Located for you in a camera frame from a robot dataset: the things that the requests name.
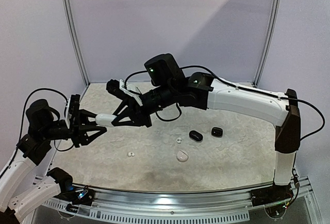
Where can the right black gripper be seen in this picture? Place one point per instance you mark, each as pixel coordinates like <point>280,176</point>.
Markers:
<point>137,109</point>

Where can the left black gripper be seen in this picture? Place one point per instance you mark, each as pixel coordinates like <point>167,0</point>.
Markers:
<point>77,133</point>

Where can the white oval charging case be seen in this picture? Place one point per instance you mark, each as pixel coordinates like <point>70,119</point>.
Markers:
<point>105,120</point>

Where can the pinkish white round case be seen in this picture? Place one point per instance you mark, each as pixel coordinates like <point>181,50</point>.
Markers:
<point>182,156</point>

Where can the black charging case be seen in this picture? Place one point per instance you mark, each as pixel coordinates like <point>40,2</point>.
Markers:
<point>196,136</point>
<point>217,132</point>

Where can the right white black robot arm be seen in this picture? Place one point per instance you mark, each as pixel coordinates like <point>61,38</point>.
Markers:
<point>204,90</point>

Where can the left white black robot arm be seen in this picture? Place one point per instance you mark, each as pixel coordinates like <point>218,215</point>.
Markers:
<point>33,147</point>

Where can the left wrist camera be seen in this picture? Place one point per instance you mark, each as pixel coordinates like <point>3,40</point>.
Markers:
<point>71,109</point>

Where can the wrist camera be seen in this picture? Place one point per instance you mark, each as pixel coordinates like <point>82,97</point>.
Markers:
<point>71,109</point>
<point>118,89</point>

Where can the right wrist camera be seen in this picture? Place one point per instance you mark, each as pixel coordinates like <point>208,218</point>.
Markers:
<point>118,89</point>

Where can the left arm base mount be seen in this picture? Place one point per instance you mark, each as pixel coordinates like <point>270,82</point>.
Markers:
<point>69,192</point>

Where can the aluminium front rail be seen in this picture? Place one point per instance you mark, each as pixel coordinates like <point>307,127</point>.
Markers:
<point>230,206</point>

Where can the left aluminium corner post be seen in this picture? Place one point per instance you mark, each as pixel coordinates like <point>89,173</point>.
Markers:
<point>75,42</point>

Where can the aluminium corner post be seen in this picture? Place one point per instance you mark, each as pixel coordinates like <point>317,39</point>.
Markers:
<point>266,45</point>
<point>75,42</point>

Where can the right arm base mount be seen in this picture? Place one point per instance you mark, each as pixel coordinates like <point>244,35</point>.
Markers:
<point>273,194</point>

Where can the right aluminium corner post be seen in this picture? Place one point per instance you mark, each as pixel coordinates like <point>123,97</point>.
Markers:
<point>266,45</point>

